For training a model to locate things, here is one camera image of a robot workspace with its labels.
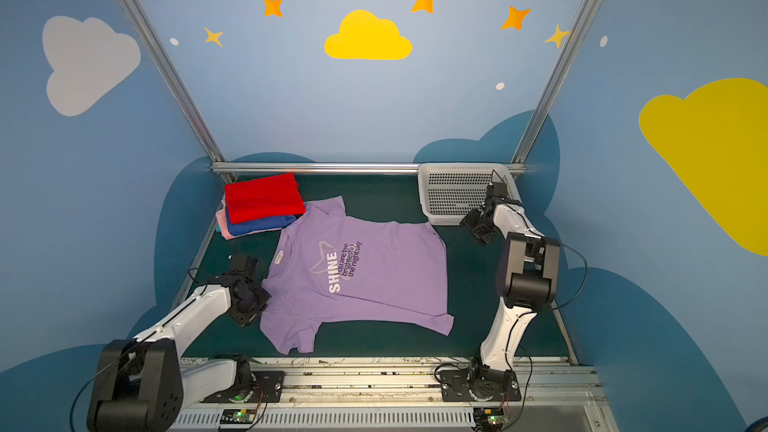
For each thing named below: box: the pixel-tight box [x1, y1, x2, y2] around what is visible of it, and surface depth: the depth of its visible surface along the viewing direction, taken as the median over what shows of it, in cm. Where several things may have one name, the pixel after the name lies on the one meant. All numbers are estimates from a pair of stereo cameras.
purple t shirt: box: [260, 196, 455, 355], surface depth 97 cm
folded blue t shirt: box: [226, 208, 297, 236], surface depth 105 cm
